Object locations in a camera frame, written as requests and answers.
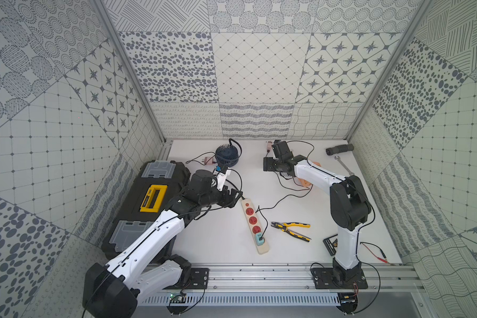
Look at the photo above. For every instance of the beige red power strip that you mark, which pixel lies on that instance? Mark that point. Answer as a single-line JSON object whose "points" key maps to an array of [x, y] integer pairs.
{"points": [[254, 224]]}

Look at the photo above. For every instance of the black cylindrical handle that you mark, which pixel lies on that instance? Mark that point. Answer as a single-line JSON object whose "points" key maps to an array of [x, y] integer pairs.
{"points": [[339, 149]]}

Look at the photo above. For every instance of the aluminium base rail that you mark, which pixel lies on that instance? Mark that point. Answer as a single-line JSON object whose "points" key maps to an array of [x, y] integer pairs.
{"points": [[284, 285]]}

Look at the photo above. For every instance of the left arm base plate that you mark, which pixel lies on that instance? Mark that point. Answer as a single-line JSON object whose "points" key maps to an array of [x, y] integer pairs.
{"points": [[196, 279]]}

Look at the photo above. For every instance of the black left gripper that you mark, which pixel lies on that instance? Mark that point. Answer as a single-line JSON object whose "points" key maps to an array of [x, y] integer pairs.
{"points": [[228, 197]]}

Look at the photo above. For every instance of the teal usb charger plug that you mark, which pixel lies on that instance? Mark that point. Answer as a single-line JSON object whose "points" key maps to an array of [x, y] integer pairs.
{"points": [[259, 239]]}

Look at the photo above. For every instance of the silver wrench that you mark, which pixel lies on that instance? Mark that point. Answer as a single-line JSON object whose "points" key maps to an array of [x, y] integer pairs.
{"points": [[339, 160]]}

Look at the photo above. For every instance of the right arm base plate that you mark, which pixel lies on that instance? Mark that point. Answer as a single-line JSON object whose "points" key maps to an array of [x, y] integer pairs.
{"points": [[331, 279]]}

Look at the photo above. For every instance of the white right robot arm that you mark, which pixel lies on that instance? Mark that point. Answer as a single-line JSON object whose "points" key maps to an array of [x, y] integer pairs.
{"points": [[349, 205]]}

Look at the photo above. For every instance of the black charging board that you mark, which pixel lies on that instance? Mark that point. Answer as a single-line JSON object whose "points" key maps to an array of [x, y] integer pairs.
{"points": [[331, 244]]}

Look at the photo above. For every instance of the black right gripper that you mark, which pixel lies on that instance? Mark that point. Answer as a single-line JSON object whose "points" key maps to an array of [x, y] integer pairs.
{"points": [[268, 163]]}

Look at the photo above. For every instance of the dark blue desk fan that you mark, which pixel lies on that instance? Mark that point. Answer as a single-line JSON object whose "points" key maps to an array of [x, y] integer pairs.
{"points": [[228, 154]]}

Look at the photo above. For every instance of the black yellow toolbox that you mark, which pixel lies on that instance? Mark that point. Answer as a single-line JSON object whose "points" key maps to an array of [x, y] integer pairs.
{"points": [[157, 182]]}

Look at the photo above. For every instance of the yellow black pliers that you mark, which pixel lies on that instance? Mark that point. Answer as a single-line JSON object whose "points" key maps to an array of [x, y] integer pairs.
{"points": [[287, 228]]}

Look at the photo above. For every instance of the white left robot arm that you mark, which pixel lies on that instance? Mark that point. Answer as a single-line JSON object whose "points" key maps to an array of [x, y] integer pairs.
{"points": [[116, 288]]}

